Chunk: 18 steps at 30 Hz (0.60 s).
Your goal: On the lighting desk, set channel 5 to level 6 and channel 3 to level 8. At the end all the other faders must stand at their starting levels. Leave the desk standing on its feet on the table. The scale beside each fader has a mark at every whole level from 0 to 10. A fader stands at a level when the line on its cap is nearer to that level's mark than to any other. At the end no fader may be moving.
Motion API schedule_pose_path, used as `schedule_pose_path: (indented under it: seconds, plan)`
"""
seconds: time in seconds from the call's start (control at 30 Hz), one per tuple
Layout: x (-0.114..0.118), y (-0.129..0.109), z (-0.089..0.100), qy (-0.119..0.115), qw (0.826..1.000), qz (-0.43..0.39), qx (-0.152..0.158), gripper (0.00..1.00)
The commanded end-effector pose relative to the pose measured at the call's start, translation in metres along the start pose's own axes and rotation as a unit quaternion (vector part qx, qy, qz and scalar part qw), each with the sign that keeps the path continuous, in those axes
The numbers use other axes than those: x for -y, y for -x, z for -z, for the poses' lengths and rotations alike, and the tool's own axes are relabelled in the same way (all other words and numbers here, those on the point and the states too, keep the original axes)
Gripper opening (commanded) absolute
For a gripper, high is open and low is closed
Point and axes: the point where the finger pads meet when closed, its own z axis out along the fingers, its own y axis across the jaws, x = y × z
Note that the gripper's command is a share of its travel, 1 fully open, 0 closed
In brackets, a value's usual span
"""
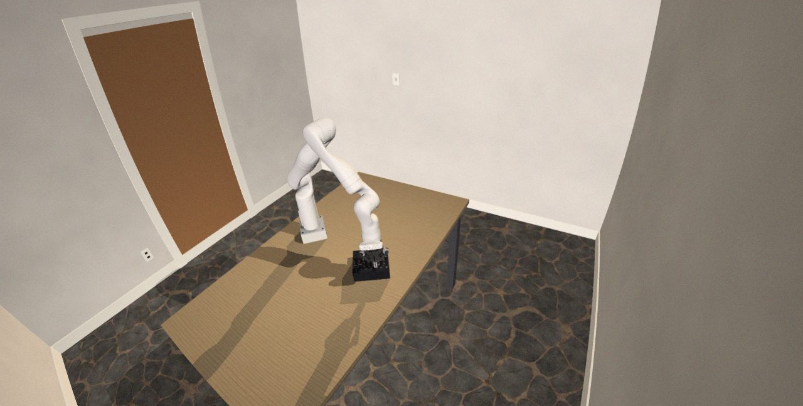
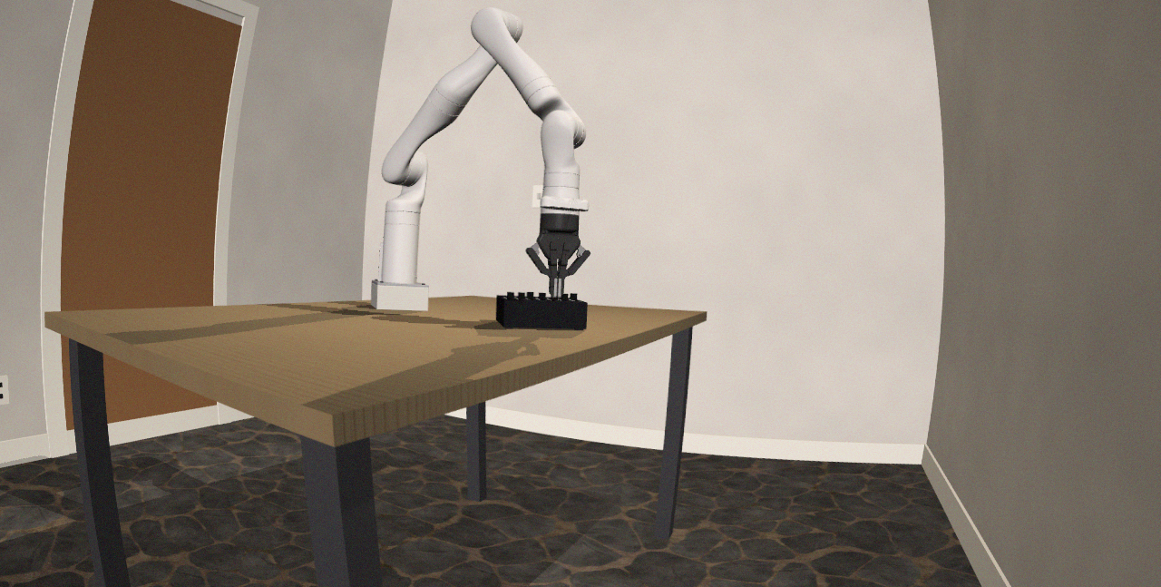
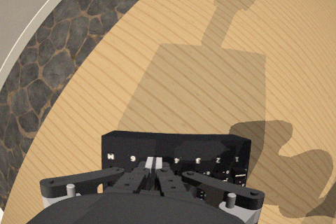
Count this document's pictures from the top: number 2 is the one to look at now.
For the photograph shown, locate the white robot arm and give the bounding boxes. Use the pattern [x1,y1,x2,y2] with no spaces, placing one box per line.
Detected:
[378,7,589,284]

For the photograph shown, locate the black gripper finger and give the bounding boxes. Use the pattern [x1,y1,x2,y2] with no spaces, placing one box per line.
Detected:
[557,242,590,298]
[526,241,558,298]

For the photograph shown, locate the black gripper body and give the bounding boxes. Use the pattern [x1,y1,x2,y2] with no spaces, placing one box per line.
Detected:
[536,213,581,260]

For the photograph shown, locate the black lighting desk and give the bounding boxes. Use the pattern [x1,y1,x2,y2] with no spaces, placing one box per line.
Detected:
[496,291,587,329]

